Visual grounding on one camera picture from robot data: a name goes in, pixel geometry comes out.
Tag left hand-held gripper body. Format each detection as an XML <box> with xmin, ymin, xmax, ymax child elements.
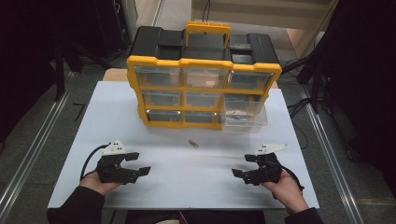
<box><xmin>95</xmin><ymin>139</ymin><xmax>141</xmax><ymax>186</ymax></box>

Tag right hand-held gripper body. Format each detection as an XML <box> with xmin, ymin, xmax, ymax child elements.
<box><xmin>242</xmin><ymin>143</ymin><xmax>290</xmax><ymax>187</ymax></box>

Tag clear plastic drawer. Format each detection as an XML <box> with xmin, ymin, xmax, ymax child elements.
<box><xmin>220</xmin><ymin>100</ymin><xmax>269</xmax><ymax>134</ymax></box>

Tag yellow and black organizer cabinet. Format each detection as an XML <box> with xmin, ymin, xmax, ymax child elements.
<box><xmin>126</xmin><ymin>21</ymin><xmax>283</xmax><ymax>131</ymax></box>

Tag person's left hand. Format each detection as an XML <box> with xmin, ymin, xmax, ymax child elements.
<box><xmin>78</xmin><ymin>170</ymin><xmax>122</xmax><ymax>197</ymax></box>

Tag person's right hand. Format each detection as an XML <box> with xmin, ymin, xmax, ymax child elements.
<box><xmin>261</xmin><ymin>170</ymin><xmax>310</xmax><ymax>217</ymax></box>

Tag white table board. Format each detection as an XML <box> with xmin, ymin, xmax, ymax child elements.
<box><xmin>47</xmin><ymin>80</ymin><xmax>320</xmax><ymax>210</ymax></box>

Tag pile of dark screws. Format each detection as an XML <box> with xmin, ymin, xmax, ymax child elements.
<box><xmin>225</xmin><ymin>109</ymin><xmax>255</xmax><ymax>121</ymax></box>

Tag set of closed clear drawers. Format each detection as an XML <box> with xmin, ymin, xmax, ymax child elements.
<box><xmin>134</xmin><ymin>65</ymin><xmax>276</xmax><ymax>124</ymax></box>

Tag black metal stand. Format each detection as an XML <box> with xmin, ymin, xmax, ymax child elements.
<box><xmin>53</xmin><ymin>40</ymin><xmax>85</xmax><ymax>103</ymax></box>
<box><xmin>281</xmin><ymin>49</ymin><xmax>328</xmax><ymax>115</ymax></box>

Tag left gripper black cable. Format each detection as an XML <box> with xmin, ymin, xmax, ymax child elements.
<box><xmin>79</xmin><ymin>143</ymin><xmax>112</xmax><ymax>182</ymax></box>

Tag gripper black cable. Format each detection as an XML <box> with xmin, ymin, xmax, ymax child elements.
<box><xmin>279</xmin><ymin>165</ymin><xmax>305</xmax><ymax>192</ymax></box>
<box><xmin>79</xmin><ymin>143</ymin><xmax>112</xmax><ymax>182</ymax></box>

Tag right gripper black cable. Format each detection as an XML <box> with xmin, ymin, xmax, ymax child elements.
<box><xmin>279</xmin><ymin>165</ymin><xmax>305</xmax><ymax>192</ymax></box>

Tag metal floor rail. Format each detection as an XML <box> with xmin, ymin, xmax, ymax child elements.
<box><xmin>298</xmin><ymin>83</ymin><xmax>366</xmax><ymax>224</ymax></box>
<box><xmin>0</xmin><ymin>72</ymin><xmax>76</xmax><ymax>216</ymax></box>

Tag black floor cables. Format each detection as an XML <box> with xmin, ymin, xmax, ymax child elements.
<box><xmin>286</xmin><ymin>96</ymin><xmax>313</xmax><ymax>150</ymax></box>

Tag thin black hanging cable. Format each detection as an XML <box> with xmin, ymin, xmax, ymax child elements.
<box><xmin>201</xmin><ymin>0</ymin><xmax>212</xmax><ymax>23</ymax></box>

